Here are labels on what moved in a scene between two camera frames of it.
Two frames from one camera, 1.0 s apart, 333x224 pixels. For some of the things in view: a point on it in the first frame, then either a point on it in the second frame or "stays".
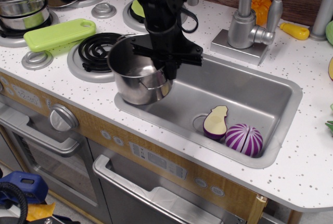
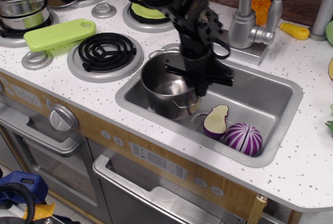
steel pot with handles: (138, 80) to (166, 90)
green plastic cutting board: (47, 38) stays
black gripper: (168, 49) to (200, 68)
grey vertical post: (324, 14) stays
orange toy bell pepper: (260, 5) stays
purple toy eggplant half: (215, 126) stays
